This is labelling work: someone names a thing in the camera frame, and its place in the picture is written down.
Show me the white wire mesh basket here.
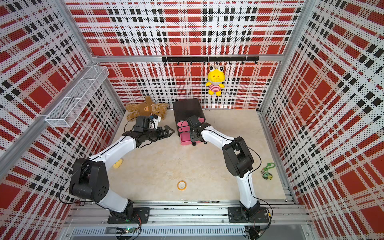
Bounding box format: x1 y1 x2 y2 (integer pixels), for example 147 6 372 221
45 65 109 128

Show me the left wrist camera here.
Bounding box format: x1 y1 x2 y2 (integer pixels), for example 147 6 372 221
133 115 161 133

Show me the black drawer cabinet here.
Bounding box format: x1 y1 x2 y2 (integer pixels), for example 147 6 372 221
173 99 206 137

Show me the yellow frog plush toy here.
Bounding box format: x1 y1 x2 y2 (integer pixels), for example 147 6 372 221
206 66 225 97

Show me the green ring toy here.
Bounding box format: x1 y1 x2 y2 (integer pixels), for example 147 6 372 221
261 163 276 180

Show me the brown teddy bear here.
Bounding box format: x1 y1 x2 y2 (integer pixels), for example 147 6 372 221
126 96 169 121

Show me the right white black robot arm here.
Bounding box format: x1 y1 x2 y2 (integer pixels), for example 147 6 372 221
187 116 260 211

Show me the green circuit board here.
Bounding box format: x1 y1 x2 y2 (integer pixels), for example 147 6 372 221
115 227 137 236

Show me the black hook rail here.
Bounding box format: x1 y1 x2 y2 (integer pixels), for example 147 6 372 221
161 56 260 64

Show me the black connector box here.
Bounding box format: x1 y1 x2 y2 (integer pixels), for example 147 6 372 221
245 226 262 240

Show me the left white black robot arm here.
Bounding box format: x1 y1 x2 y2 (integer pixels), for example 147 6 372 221
69 126 175 218

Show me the aluminium mounting rail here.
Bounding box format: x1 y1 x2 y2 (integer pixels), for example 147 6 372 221
64 200 312 227

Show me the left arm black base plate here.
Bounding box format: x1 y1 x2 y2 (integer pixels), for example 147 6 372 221
108 208 151 224

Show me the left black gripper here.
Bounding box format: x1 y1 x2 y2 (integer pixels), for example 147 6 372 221
143 125 175 142

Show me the small yellow object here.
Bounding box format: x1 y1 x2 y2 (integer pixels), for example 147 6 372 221
113 159 124 169

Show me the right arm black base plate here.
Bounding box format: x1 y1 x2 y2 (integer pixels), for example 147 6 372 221
228 203 270 223

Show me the orange tape roll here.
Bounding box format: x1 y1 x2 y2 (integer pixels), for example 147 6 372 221
177 180 187 191

